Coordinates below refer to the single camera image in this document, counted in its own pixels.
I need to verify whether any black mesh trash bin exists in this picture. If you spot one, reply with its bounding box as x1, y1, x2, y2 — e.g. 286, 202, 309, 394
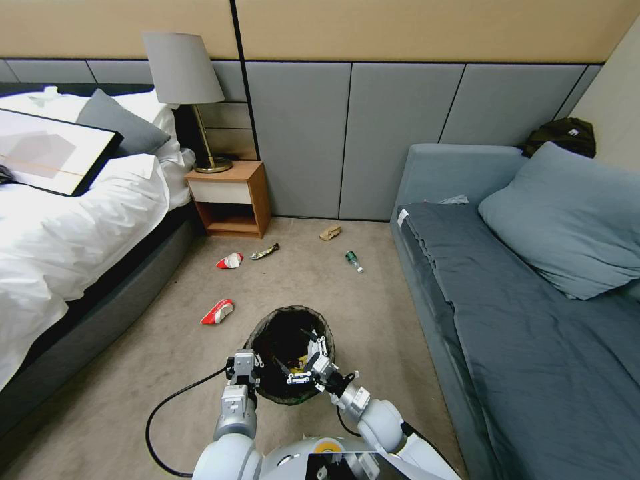
243, 305, 337, 405

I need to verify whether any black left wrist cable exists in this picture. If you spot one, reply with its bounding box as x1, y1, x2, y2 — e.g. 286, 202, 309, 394
145, 367, 232, 479

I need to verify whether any grey upholstered bed frame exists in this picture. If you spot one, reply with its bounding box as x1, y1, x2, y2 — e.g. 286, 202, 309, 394
0, 82, 207, 437

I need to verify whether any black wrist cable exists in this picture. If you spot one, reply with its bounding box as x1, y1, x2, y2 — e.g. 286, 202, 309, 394
145, 367, 232, 479
335, 405, 363, 437

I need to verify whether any wooden nightstand white drawer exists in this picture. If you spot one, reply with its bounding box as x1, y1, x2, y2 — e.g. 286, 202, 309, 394
184, 160, 273, 240

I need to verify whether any beige headboard shelf panel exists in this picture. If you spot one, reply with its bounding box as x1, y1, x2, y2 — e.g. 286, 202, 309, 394
175, 101, 259, 162

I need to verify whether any white duvet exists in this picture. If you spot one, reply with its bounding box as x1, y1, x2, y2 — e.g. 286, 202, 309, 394
0, 152, 172, 392

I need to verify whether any white robot front shell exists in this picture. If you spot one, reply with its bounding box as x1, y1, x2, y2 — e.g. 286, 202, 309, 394
257, 433, 403, 480

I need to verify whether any dark grey sofa blanket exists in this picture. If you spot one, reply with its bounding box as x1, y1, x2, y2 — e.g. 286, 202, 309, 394
401, 201, 640, 480

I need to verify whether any black framed picture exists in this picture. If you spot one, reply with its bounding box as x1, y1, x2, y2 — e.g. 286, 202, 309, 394
0, 107, 125, 198

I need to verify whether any dark green backpack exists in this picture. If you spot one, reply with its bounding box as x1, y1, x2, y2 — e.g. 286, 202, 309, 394
519, 117, 597, 160

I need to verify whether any white bed pillow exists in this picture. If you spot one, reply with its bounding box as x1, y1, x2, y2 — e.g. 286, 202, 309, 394
0, 85, 197, 210

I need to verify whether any blue grey sofa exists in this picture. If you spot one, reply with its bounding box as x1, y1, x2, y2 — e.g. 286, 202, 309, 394
389, 143, 640, 480

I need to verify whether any grey bed pillow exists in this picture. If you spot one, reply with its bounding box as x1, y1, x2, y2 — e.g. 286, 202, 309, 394
75, 88, 173, 159

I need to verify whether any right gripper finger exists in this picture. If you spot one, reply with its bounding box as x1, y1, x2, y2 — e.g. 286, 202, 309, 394
299, 327, 335, 372
272, 359, 315, 387

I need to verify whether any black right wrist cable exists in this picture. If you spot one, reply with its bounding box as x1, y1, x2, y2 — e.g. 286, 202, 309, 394
335, 405, 363, 437

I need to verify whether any blue grey sofa pillow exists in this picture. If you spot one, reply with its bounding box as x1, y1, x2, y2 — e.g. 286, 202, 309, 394
477, 141, 640, 301

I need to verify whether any grey shade brass lamp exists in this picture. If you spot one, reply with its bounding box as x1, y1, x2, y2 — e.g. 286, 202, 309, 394
141, 31, 235, 175

